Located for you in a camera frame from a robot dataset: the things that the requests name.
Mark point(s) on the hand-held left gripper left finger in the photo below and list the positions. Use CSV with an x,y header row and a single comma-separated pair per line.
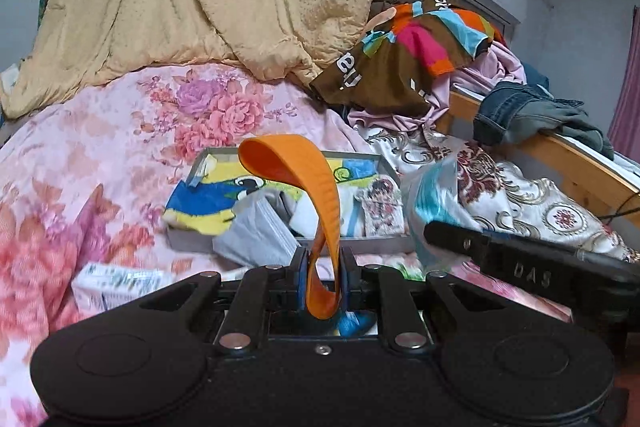
x,y
300,279

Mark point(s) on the small white milk carton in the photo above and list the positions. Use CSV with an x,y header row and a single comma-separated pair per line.
x,y
120,284

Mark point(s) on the blue jeans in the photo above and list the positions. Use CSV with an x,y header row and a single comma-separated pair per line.
x,y
525,112

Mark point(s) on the pink curtain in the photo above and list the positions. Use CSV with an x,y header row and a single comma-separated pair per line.
x,y
627,87

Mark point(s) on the blue garment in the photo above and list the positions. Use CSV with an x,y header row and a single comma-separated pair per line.
x,y
537,81

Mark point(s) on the cartoon printed pouch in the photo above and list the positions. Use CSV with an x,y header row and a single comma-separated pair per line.
x,y
382,207

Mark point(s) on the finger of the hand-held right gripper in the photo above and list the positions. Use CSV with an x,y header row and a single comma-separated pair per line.
x,y
450,239

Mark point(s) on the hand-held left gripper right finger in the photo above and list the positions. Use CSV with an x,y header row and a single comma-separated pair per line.
x,y
343,279

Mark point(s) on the grey plastic packet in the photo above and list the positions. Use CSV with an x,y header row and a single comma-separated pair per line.
x,y
255,232

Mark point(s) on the pink floral bedsheet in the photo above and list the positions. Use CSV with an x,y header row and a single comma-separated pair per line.
x,y
90,157

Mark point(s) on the shallow grey box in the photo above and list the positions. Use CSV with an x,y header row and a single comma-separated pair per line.
x,y
200,239

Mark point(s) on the wooden bed frame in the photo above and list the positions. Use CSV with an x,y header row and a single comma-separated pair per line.
x,y
565,157

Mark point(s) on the clear plastic bag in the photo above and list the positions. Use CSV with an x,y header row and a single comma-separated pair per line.
x,y
430,197

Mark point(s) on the brown multicoloured printed cloth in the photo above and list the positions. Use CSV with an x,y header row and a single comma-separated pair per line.
x,y
390,67

